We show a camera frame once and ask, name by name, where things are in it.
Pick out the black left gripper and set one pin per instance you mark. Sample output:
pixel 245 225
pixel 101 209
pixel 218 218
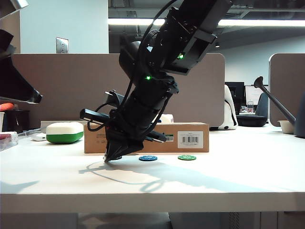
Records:
pixel 133 128

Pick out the black hundred poker chip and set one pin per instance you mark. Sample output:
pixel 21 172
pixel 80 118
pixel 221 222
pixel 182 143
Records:
pixel 119 157

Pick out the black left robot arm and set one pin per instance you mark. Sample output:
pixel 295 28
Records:
pixel 202 19

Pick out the blue fifty poker chip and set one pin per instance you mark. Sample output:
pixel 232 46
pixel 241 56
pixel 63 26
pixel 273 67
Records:
pixel 147 158

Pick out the long brown cardboard box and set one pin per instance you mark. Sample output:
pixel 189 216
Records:
pixel 171 148

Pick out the green poker chip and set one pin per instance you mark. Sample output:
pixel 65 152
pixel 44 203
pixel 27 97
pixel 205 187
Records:
pixel 187 157

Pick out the row of white poker chips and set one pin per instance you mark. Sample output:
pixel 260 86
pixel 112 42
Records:
pixel 14 137

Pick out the clear acrylic chip tray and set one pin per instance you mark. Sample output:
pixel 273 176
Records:
pixel 9 145

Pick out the row of red poker chips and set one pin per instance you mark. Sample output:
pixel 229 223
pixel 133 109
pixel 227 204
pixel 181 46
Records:
pixel 4 136

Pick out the large white foam die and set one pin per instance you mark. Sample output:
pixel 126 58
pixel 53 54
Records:
pixel 168 118

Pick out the white green mahjong tile toy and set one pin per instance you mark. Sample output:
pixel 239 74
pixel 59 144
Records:
pixel 64 130

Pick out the white earbuds case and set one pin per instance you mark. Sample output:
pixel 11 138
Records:
pixel 39 137

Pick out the brown fabric desk partition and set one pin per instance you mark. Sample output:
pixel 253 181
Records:
pixel 286 71
pixel 59 78

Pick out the clear acrylic tray lid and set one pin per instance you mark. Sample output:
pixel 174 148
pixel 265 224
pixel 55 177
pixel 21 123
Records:
pixel 28 132

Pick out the black mesh pen holder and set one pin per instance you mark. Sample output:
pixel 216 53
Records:
pixel 21 119

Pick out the white black plush toy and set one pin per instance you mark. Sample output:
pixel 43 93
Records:
pixel 228 114

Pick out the beige paper cup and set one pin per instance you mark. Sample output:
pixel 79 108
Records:
pixel 2 121

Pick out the long ceiling light strip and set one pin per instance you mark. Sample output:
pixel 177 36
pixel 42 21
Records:
pixel 124 22

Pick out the black angular robot part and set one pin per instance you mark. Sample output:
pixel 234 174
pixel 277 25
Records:
pixel 12 78

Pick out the black computer monitor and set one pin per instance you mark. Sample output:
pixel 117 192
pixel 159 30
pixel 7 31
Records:
pixel 239 95

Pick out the black round cushion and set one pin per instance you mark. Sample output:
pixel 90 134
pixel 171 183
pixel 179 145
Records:
pixel 251 120

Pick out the lit computer monitor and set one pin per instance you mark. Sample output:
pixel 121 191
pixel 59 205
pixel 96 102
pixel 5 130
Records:
pixel 251 94

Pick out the black ceiling spot lamp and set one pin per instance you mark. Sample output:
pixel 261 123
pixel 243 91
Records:
pixel 217 44

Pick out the blue grey office chair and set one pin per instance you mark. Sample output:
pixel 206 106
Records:
pixel 262 105

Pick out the white paper bowl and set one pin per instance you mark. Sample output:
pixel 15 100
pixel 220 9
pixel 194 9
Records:
pixel 287 127

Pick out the grey robot part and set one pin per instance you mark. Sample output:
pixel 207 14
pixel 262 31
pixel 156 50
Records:
pixel 9 7

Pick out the dark grey watering can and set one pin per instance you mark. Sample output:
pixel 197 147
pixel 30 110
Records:
pixel 301 119

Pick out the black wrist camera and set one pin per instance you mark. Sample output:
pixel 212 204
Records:
pixel 95 116

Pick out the metal wall switch plate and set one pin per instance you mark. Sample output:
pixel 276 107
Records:
pixel 62 45

